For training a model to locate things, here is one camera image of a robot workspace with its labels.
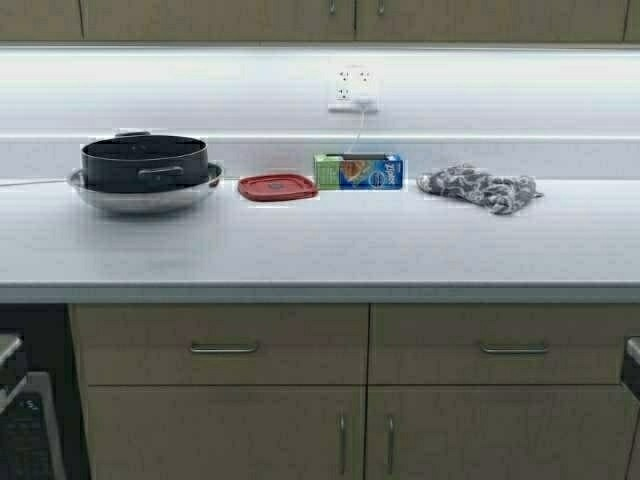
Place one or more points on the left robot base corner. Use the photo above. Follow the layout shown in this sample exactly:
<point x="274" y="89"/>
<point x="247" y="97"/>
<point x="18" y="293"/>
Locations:
<point x="13" y="368"/>

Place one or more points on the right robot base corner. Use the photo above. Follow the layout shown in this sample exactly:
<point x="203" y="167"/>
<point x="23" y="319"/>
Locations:
<point x="630" y="375"/>

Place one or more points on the black cooking pot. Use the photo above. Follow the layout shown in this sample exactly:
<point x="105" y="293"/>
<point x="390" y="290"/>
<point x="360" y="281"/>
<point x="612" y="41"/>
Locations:
<point x="141" y="162"/>

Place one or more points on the blue green zip bag box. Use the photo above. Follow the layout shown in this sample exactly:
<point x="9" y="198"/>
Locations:
<point x="359" y="171"/>

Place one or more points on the red plastic lid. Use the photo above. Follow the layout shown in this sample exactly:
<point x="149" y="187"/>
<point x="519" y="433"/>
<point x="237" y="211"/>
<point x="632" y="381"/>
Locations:
<point x="277" y="187"/>

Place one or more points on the right wooden drawer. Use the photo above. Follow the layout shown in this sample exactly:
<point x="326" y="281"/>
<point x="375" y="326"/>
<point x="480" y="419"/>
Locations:
<point x="501" y="344"/>

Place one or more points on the wooden drawer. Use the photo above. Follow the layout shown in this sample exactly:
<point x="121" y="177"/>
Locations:
<point x="501" y="344"/>
<point x="253" y="344"/>

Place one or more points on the stainless steel pan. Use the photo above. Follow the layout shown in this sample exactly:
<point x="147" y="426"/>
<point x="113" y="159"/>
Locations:
<point x="145" y="203"/>

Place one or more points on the grey patterned oven mitt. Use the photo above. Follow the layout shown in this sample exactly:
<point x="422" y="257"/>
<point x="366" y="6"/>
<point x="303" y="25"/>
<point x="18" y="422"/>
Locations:
<point x="500" y="195"/>

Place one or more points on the left wooden drawer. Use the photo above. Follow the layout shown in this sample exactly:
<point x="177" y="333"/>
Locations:
<point x="253" y="344"/>

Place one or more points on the stainless steel microwave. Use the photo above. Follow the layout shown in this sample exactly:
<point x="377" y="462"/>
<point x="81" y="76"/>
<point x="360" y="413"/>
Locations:
<point x="30" y="440"/>

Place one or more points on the white wall outlet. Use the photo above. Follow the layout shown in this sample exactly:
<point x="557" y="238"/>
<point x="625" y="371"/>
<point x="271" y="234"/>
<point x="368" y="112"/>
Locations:
<point x="353" y="89"/>

